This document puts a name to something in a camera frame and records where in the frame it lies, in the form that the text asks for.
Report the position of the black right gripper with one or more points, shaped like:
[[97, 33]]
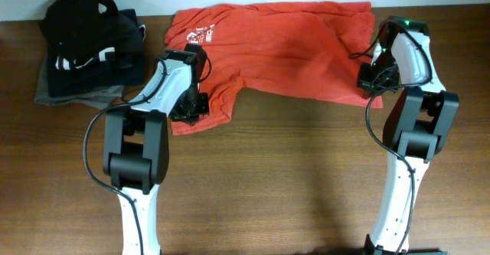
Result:
[[364, 82]]

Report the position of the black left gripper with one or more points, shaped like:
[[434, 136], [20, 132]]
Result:
[[178, 115]]

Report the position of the red t-shirt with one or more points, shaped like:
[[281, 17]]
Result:
[[297, 49]]

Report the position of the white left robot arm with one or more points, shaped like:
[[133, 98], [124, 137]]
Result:
[[136, 149]]

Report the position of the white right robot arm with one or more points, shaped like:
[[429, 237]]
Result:
[[416, 129]]

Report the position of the navy white striped folded garment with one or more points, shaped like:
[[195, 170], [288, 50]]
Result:
[[121, 64]]

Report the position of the grey folded garment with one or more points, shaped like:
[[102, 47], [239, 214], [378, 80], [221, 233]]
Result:
[[98, 98]]

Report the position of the black folded garment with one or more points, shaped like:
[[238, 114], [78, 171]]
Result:
[[86, 32]]

